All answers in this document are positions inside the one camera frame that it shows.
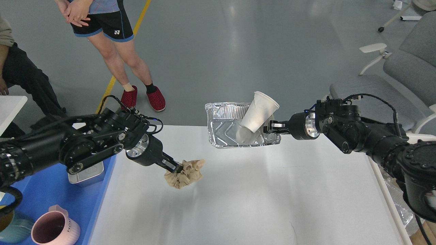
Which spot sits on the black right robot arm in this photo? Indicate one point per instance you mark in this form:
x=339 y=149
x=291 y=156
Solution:
x=412 y=164

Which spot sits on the white chair base far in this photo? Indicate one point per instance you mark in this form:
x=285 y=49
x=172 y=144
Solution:
x=421 y=7

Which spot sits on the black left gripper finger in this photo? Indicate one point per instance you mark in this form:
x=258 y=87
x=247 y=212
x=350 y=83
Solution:
x=170 y=164

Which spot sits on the brown paper napkin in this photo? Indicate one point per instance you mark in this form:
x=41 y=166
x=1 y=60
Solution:
x=190 y=173

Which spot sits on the white paper cup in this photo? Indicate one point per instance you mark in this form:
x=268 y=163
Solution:
x=260 y=109

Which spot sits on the square stainless steel tray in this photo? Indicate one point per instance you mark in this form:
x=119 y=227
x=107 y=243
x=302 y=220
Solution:
x=89 y=176

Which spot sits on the aluminium foil tray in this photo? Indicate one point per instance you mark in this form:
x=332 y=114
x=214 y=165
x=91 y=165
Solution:
x=225 y=129

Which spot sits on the pink mug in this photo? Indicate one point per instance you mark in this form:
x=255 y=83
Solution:
x=55 y=227

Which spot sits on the teal ceramic mug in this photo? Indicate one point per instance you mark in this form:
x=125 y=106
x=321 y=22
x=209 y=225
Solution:
x=15 y=227

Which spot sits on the blue plastic tray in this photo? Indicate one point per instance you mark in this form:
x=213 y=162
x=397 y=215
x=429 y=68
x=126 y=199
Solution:
x=51 y=187

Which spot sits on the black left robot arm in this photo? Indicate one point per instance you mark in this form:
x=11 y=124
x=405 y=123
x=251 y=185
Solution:
x=78 y=142

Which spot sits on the white waste bin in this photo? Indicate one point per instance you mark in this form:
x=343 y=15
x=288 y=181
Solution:
x=404 y=219

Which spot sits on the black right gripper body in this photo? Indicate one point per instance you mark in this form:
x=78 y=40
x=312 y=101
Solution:
x=302 y=126

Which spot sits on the standing person in shorts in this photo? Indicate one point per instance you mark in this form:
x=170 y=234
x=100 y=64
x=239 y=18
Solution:
x=106 y=25

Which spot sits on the white side table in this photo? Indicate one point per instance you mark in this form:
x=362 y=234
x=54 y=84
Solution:
x=9 y=108

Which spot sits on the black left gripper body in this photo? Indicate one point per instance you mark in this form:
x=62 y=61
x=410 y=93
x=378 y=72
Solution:
x=147 y=151

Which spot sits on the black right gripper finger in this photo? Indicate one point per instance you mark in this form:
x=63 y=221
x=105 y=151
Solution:
x=279 y=127

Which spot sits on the seated person in black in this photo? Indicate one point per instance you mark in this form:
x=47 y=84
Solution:
x=17 y=69

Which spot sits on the grey office chair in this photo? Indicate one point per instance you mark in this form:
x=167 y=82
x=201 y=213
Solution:
x=412 y=66

